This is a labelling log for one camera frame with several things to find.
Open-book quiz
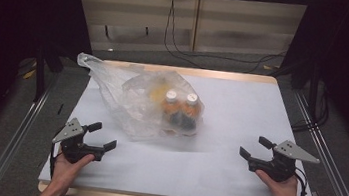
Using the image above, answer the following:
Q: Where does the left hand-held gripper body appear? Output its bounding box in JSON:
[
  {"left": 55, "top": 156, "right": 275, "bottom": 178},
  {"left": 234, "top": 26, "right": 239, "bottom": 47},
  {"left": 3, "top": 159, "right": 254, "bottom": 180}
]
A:
[{"left": 49, "top": 115, "right": 109, "bottom": 168}]

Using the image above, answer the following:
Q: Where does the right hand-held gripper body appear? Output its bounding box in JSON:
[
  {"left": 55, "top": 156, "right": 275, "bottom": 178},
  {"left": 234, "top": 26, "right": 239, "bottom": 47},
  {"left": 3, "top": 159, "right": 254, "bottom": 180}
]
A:
[{"left": 245, "top": 135, "right": 323, "bottom": 188}]

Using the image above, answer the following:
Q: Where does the clear plastic bag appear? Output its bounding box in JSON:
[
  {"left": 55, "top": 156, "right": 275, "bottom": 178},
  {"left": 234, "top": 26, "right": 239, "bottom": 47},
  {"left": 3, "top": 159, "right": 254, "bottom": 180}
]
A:
[{"left": 67, "top": 51, "right": 211, "bottom": 151}]

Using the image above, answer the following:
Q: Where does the orange drink bottle white cap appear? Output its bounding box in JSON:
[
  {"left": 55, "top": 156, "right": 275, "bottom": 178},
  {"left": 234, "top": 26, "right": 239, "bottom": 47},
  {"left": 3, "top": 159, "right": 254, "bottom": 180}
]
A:
[
  {"left": 177, "top": 91, "right": 205, "bottom": 137},
  {"left": 157, "top": 89, "right": 186, "bottom": 137}
]

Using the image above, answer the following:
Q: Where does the person's left hand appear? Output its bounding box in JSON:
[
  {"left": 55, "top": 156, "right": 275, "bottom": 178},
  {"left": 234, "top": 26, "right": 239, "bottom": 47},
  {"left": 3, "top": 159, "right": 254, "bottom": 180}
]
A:
[{"left": 49, "top": 148, "right": 96, "bottom": 196}]

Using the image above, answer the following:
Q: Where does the person's right hand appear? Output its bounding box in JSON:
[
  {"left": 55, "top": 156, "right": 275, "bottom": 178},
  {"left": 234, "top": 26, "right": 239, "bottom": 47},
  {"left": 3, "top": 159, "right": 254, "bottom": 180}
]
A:
[{"left": 251, "top": 167, "right": 304, "bottom": 196}]

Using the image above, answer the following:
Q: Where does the white table mat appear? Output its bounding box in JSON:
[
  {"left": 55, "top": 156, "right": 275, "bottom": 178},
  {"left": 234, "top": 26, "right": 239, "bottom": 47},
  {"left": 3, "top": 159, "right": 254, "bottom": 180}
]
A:
[{"left": 37, "top": 56, "right": 332, "bottom": 196}]

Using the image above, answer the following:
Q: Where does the black metal stand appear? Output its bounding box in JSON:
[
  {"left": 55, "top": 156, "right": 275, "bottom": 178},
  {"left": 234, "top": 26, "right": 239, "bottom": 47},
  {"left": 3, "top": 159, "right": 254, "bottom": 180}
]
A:
[
  {"left": 304, "top": 60, "right": 324, "bottom": 120},
  {"left": 29, "top": 42, "right": 53, "bottom": 104}
]

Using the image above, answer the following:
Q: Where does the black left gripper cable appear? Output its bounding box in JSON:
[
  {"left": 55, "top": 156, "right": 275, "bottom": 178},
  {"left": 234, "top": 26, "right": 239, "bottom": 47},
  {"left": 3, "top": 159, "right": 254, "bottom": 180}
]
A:
[{"left": 47, "top": 142, "right": 65, "bottom": 180}]

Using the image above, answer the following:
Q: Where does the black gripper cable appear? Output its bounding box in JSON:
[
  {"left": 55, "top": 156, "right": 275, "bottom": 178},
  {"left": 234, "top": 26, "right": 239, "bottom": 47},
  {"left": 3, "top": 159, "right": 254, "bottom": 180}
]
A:
[
  {"left": 47, "top": 142, "right": 65, "bottom": 180},
  {"left": 290, "top": 166, "right": 311, "bottom": 196}
]

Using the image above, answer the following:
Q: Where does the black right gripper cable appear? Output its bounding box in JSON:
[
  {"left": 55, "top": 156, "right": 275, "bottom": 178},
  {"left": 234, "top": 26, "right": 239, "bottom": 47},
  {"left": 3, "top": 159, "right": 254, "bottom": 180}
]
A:
[{"left": 290, "top": 166, "right": 311, "bottom": 196}]

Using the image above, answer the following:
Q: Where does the bundle of black floor cables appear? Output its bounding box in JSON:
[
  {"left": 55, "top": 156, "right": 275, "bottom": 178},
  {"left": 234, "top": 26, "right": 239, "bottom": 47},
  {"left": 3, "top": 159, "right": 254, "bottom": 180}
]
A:
[{"left": 290, "top": 87, "right": 332, "bottom": 137}]

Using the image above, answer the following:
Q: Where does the black hanging cable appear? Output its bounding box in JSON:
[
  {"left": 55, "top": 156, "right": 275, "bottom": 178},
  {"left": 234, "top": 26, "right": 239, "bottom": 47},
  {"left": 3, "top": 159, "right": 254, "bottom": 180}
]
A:
[{"left": 160, "top": 0, "right": 292, "bottom": 79}]

